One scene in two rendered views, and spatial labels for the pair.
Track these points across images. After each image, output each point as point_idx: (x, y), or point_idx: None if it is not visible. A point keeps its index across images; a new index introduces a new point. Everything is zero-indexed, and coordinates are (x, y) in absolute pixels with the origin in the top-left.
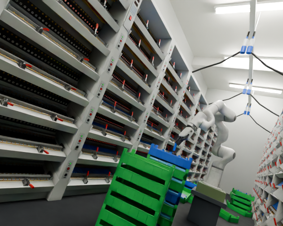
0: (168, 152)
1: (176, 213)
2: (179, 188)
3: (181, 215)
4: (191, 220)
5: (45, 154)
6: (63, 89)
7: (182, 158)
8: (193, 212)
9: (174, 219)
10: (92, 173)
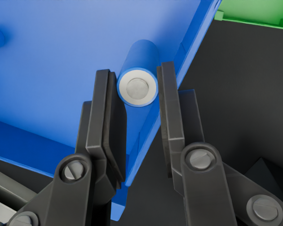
0: (208, 9)
1: None
2: None
3: None
4: (252, 166)
5: None
6: None
7: (143, 141)
8: (261, 181)
9: (230, 107)
10: None
